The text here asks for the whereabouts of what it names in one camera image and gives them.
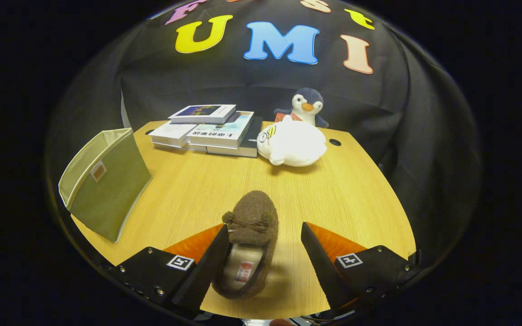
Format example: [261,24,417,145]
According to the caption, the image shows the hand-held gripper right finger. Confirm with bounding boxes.
[301,222,425,317]

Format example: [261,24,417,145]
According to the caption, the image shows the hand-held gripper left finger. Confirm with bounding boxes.
[107,224,230,317]

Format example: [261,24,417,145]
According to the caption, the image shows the brown fuzzy shoe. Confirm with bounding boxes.
[211,190,280,299]

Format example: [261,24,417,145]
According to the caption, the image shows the green fabric storage box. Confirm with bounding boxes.
[58,128,153,244]

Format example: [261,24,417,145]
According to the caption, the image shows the white plush toy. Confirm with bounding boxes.
[256,120,328,167]

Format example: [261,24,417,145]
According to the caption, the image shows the white book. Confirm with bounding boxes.
[152,141,207,152]
[149,121,198,148]

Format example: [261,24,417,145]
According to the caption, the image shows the black book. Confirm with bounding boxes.
[207,116,264,158]

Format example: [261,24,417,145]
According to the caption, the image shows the book with light blue cover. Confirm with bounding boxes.
[187,111,255,150]

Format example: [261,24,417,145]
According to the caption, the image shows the book with dark blue cover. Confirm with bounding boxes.
[168,104,237,125]

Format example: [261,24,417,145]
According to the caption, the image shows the penguin plush toy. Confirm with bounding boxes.
[274,87,329,128]

